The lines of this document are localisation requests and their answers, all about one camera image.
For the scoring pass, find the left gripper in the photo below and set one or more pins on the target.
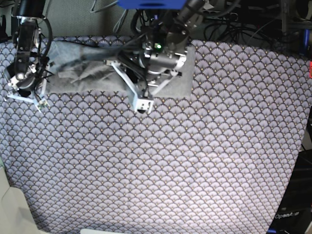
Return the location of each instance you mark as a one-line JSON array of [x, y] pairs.
[[161, 65]]

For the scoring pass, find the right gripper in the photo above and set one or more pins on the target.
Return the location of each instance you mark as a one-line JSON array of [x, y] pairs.
[[29, 87]]

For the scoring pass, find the light grey T-shirt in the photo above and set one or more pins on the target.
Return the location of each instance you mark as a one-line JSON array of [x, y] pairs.
[[79, 68]]

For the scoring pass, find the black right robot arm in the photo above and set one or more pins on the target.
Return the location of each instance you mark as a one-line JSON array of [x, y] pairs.
[[26, 72]]

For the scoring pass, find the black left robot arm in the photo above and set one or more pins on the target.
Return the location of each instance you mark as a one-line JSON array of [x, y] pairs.
[[164, 36]]

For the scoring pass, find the patterned fan-print tablecloth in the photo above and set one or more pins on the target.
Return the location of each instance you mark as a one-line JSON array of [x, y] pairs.
[[216, 162]]

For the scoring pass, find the white plastic bin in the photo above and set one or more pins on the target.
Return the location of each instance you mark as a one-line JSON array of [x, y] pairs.
[[15, 215]]

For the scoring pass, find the black OpenArm box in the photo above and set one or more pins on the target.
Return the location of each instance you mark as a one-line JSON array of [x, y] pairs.
[[294, 215]]

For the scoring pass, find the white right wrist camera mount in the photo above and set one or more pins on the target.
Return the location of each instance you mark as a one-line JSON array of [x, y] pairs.
[[38, 100]]

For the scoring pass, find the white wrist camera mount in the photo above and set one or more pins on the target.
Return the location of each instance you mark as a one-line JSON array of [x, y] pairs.
[[38, 100], [140, 91]]

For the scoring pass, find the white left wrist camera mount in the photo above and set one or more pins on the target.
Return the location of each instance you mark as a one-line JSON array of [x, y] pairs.
[[140, 91]]

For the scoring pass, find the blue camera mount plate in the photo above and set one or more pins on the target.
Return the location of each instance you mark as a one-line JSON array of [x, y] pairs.
[[151, 4]]

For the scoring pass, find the white power strip red switch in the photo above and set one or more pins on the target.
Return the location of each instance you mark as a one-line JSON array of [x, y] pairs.
[[216, 15]]

